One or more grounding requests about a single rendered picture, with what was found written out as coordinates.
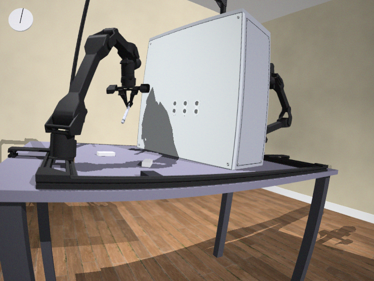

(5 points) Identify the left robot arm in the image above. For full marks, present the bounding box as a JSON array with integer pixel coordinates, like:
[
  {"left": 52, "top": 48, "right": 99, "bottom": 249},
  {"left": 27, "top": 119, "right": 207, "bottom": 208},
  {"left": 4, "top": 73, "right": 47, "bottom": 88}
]
[{"left": 266, "top": 63, "right": 292, "bottom": 135}]

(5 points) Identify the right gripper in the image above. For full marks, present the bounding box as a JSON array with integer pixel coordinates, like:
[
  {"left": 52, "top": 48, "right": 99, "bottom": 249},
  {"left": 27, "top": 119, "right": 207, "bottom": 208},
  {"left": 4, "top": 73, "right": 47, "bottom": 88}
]
[{"left": 106, "top": 73, "right": 150, "bottom": 108}]

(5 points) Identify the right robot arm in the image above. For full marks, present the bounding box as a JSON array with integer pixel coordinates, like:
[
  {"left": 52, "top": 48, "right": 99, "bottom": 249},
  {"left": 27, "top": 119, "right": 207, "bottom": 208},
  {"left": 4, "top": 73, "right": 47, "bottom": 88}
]
[{"left": 44, "top": 27, "right": 142, "bottom": 161}]

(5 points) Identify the light grey panel with holes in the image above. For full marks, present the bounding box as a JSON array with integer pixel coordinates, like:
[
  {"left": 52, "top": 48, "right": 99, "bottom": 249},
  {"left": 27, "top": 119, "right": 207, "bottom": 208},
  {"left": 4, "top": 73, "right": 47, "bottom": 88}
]
[{"left": 137, "top": 12, "right": 245, "bottom": 170}]

